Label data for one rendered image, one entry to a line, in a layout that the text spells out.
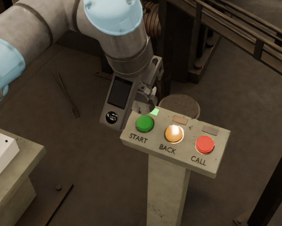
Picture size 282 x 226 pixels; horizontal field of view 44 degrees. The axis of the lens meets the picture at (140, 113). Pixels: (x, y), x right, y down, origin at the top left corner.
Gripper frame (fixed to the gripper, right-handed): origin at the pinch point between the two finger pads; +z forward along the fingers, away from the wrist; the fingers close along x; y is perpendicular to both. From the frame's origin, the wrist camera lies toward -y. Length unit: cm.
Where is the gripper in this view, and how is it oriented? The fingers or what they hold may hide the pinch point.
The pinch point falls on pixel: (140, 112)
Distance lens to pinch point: 77.2
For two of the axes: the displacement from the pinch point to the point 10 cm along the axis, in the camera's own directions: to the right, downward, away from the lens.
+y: 4.0, -8.6, 3.2
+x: -9.1, -3.1, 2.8
